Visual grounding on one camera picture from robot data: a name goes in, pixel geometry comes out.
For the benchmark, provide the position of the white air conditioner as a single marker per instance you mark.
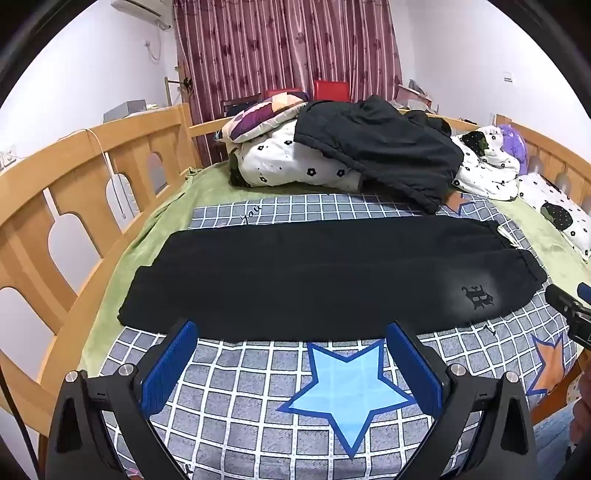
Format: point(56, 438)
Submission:
point(143, 11)

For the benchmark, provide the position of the green blanket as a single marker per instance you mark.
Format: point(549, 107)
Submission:
point(152, 221)

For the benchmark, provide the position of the red chair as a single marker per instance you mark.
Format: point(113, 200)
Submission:
point(330, 90)
point(281, 92)

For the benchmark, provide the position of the grey box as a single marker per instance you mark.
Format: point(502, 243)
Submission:
point(124, 110)

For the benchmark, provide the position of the checkered star bedsheet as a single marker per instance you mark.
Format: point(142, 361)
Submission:
point(240, 397)

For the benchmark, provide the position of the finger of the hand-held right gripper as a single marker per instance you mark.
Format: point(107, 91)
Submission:
point(585, 293)
point(561, 299)

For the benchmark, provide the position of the wooden bed frame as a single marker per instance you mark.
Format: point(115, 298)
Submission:
point(27, 184)

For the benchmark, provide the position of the white wall outlet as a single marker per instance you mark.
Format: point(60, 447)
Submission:
point(8, 157)

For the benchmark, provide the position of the white printed blanket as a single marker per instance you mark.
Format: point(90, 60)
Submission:
point(485, 175)

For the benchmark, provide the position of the purple plush toy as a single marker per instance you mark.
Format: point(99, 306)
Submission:
point(515, 145)

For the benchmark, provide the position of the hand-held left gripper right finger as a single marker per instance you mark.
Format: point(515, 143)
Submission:
point(415, 374)

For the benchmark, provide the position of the pink box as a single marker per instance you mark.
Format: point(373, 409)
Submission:
point(413, 94)

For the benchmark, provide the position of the dark chair back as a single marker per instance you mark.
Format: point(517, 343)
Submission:
point(240, 104)

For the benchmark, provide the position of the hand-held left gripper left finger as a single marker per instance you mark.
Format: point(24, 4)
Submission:
point(168, 369)

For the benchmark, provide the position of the black jacket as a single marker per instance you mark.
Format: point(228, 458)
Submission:
point(383, 147)

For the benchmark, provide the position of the maroon striped curtain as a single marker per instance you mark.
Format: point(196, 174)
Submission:
point(277, 46)

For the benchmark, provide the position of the white floral quilt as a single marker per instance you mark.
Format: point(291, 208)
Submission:
point(286, 161)

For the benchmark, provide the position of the white printed pillow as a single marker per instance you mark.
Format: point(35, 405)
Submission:
point(554, 207)

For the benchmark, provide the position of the black pants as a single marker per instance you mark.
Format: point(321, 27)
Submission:
point(300, 277)

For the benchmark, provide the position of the wooden coat rack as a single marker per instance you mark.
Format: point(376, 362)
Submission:
point(178, 83)

